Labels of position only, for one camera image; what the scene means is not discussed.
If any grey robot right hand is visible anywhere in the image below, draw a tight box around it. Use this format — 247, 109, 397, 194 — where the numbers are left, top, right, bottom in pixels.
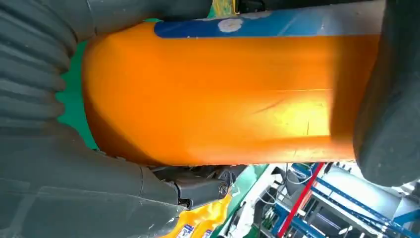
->
0, 0, 420, 238

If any red pole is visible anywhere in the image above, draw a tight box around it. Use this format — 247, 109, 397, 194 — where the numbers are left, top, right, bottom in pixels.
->
277, 162, 326, 238

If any blue metal rack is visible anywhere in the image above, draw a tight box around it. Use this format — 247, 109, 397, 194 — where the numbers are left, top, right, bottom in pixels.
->
270, 162, 420, 238

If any yellow sheet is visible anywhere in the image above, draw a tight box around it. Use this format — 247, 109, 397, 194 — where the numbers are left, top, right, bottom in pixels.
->
211, 0, 238, 17

